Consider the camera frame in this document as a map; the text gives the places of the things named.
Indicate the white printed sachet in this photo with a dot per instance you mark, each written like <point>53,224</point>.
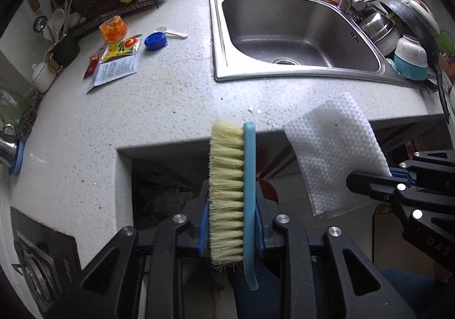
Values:
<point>113,73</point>

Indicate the steel strainer ladle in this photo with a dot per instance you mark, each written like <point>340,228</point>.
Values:
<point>39,24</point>

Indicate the bundle of chopsticks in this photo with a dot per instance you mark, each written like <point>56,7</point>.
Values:
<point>67,9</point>

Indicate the blue saucer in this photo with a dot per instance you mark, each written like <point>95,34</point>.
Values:
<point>17,159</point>

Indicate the yellow sachet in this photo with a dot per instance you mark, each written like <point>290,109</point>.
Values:
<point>122,48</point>

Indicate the glass oil bottle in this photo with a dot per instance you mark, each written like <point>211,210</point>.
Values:
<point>14,105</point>

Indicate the black gas stove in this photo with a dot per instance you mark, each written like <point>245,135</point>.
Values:
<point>39,262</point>

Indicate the orange glass cup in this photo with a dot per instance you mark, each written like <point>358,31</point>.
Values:
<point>113,30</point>

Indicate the red plastic bin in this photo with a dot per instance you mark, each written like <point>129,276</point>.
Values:
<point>270,191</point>

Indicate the stainless steel sink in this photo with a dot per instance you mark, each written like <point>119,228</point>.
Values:
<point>284,31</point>

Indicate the steel wool scrubber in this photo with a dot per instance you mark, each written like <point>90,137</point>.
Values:
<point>30,113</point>

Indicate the white rice cooker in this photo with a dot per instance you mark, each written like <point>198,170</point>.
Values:
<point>423,8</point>

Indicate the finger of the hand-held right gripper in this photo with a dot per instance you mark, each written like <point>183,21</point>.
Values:
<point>403,175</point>
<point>373,182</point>

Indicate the white plastic spoon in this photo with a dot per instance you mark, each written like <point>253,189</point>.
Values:
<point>174,33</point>

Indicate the white paper towel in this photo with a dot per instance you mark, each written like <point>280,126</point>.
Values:
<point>330,148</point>

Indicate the dark green utensil cup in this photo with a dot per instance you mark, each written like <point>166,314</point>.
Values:
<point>65,54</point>

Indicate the white lidded condiment pot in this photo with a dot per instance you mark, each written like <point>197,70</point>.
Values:
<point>43,77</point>

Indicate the black wok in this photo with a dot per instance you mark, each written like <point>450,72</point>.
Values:
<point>408,20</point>

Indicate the blue bottle cap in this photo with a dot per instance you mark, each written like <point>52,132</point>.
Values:
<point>155,41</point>

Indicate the stacked steel bowls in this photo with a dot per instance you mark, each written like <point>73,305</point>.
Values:
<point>380,29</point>

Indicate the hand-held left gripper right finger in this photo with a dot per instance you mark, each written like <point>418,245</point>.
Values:
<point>260,240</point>

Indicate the white blue bowl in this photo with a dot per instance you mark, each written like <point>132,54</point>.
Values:
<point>410,56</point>

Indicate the blue scrub brush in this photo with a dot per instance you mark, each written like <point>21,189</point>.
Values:
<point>231,180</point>

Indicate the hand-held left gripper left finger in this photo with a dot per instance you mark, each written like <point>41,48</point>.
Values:
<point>203,230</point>

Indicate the steel oil pot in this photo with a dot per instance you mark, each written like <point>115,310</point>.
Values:
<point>7,150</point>

